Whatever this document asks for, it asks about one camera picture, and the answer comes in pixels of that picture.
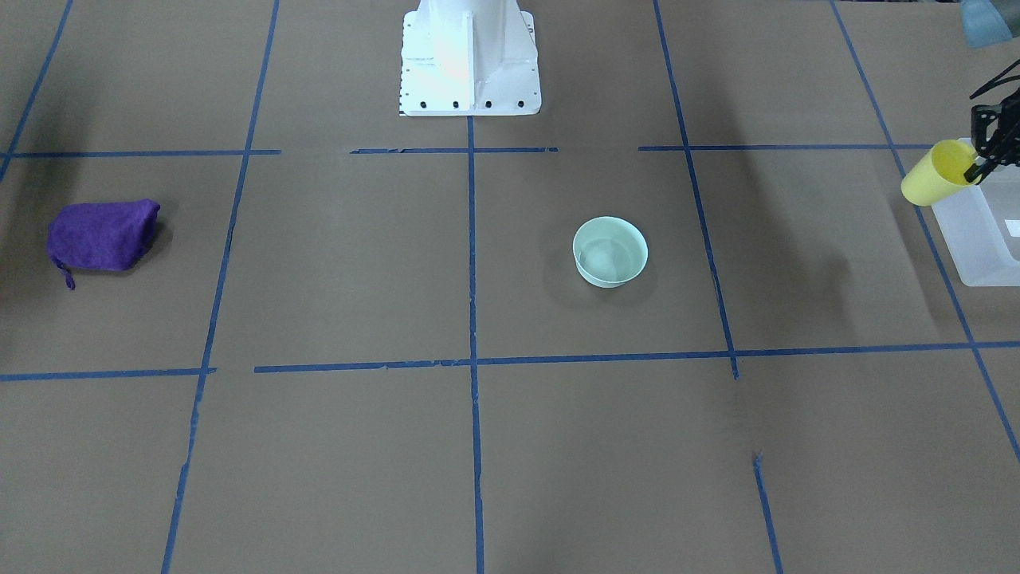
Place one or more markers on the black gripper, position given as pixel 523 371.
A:
pixel 990 137

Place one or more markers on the mint green bowl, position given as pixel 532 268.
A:
pixel 609 252

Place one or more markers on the purple cloth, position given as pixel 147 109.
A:
pixel 101 236

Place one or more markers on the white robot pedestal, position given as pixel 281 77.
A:
pixel 469 58

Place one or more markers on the yellow plastic cup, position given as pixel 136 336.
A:
pixel 941 173

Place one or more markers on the clear plastic storage box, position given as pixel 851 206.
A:
pixel 980 225

